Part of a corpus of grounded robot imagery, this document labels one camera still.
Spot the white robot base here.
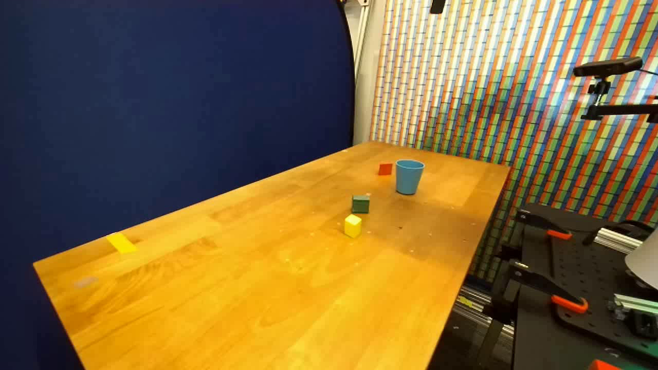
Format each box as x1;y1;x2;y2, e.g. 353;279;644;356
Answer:
624;229;658;289

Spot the green wooden block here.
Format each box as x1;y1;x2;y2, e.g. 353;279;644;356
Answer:
352;194;370;213

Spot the yellow wooden block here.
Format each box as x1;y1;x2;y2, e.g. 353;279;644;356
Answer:
344;213;362;237

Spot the red wooden block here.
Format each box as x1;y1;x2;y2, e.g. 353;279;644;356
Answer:
378;162;393;177

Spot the blue plastic cup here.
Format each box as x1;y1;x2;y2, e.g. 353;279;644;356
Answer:
395;160;424;195

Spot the black orange clamp front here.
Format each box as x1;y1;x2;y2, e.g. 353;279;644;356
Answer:
484;259;588;323

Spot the black orange clamp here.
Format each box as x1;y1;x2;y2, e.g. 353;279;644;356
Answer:
506;207;572;259
484;259;588;323

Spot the yellow tape strip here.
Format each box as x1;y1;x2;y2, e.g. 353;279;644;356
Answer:
107;232;138;254

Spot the black orange clamp rear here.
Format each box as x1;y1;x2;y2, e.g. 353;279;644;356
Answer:
506;207;572;259

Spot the blue backdrop screen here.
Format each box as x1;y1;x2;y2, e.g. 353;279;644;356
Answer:
0;0;353;370

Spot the black mounting plate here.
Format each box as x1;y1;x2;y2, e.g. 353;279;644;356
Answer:
512;205;658;370

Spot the aluminium extrusion rail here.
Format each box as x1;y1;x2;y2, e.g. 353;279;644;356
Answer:
594;229;642;254

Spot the black camera on mount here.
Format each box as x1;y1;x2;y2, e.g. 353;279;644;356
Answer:
574;58;658;123

